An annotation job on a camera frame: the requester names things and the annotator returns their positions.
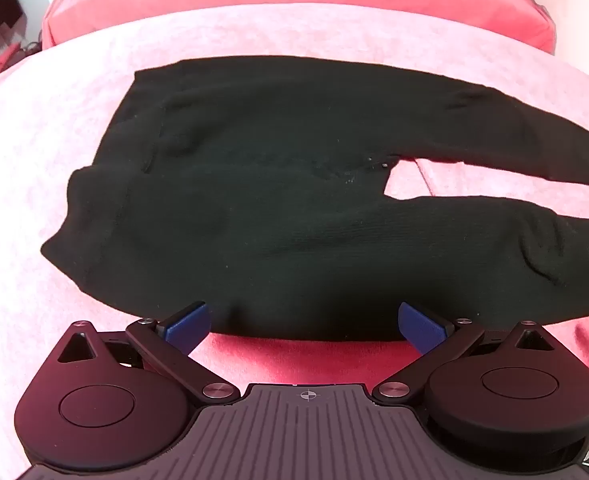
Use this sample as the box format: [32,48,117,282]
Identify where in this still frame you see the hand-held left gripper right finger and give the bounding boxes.
[373,301,558,406]

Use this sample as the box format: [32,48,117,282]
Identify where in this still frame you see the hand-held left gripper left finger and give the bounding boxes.
[56,301,240,404]

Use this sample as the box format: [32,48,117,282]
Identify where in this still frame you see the black pants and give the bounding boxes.
[41,57,589,344]

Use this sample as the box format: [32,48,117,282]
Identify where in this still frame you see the pink bed blanket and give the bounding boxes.
[0,2,589,480]

